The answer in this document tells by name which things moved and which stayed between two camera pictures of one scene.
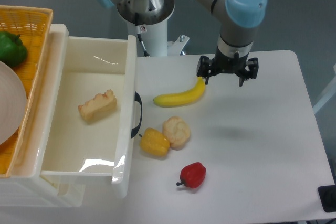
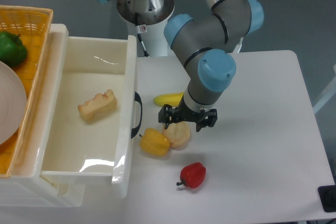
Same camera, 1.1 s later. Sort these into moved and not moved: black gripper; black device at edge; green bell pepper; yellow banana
Moved: black gripper
Not moved: yellow banana; black device at edge; green bell pepper
